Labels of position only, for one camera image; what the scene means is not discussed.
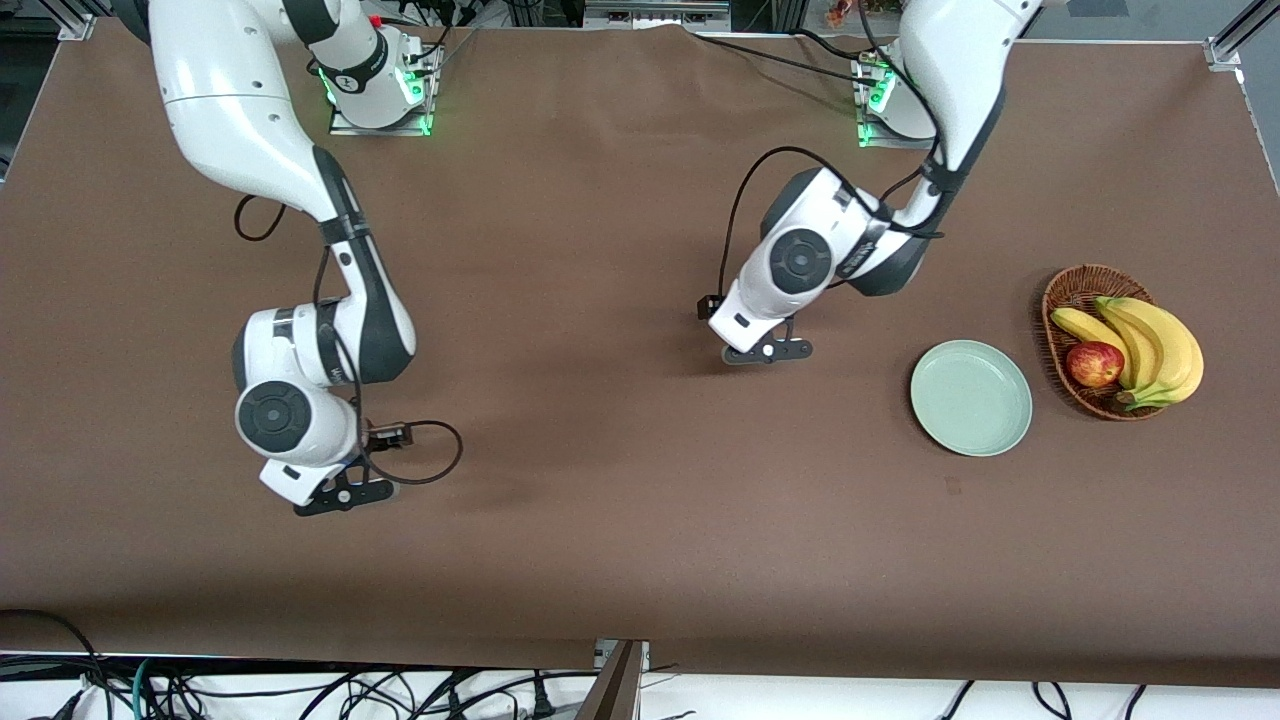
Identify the pale green round plate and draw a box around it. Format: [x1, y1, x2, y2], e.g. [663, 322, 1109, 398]
[909, 340, 1034, 458]

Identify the brown table cover sheet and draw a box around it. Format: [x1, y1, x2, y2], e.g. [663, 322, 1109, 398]
[0, 15, 1280, 691]

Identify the grey equipment box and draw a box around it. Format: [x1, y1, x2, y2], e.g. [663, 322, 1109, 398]
[583, 0, 733, 31]

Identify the brown wicker basket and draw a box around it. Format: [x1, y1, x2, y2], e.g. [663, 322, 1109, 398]
[1041, 264, 1171, 422]

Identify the red apple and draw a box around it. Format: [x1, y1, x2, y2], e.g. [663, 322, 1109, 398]
[1065, 341, 1126, 389]

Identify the yellow banana bunch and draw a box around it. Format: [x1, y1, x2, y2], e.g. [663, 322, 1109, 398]
[1050, 296, 1205, 412]

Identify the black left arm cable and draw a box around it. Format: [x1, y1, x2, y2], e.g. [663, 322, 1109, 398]
[716, 0, 949, 301]

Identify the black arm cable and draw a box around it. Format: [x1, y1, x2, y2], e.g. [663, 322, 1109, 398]
[233, 193, 465, 488]
[716, 0, 949, 301]

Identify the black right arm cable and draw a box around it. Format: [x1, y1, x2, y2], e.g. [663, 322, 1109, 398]
[233, 193, 465, 488]

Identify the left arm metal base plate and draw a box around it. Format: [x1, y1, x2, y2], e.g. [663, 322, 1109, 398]
[855, 55, 941, 152]

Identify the black base cable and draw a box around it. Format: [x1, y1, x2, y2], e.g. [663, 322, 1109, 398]
[793, 27, 869, 63]
[690, 32, 871, 86]
[395, 8, 483, 63]

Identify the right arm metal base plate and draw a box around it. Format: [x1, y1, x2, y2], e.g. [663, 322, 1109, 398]
[328, 45, 436, 138]

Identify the aluminium frame post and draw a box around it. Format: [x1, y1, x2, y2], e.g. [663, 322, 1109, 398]
[575, 638, 653, 720]

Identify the aluminium frame profile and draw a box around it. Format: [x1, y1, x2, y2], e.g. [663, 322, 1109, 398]
[1205, 0, 1280, 71]

